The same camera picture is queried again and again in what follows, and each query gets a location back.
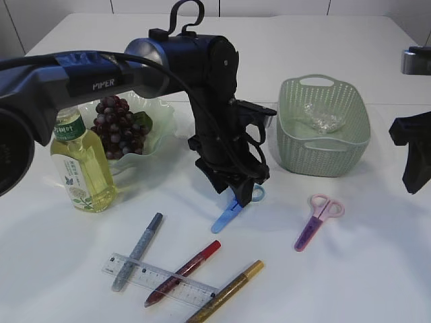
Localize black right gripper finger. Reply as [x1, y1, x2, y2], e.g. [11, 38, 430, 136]
[403, 140, 430, 194]

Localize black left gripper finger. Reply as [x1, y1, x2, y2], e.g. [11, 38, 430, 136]
[228, 176, 255, 207]

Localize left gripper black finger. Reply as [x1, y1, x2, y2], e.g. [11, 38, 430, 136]
[195, 159, 228, 194]

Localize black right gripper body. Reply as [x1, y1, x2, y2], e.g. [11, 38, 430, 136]
[389, 112, 430, 146]

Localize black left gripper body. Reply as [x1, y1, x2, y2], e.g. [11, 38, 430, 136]
[187, 134, 270, 189]

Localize blue scissors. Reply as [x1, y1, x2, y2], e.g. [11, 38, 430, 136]
[211, 184, 265, 234]

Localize pink purple scissors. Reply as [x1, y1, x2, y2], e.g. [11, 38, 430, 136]
[294, 194, 345, 252]

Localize clear plastic sheet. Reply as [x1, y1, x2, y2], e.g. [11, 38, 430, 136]
[301, 103, 345, 135]

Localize purple artificial grape bunch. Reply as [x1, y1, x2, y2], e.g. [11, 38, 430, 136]
[90, 96, 153, 160]

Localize silver glitter pen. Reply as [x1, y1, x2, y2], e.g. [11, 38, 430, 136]
[111, 213, 163, 292]

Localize yellow tea bottle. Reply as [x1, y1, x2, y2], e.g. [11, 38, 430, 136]
[50, 107, 117, 213]

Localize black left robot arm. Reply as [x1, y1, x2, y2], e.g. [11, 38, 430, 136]
[1, 32, 275, 206]

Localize green wavy glass plate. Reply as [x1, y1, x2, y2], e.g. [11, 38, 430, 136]
[79, 92, 176, 172]

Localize green woven plastic basket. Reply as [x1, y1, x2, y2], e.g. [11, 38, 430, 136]
[276, 75, 371, 178]

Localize gold glitter pen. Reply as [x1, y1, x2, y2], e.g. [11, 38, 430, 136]
[186, 260, 265, 323]

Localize red glitter pen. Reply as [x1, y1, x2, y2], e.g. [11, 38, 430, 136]
[144, 240, 221, 308]

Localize clear plastic ruler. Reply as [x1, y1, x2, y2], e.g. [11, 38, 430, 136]
[102, 253, 219, 308]

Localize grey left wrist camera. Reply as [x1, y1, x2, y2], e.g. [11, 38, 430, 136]
[235, 100, 277, 128]

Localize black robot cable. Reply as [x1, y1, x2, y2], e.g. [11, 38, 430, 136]
[0, 0, 270, 179]

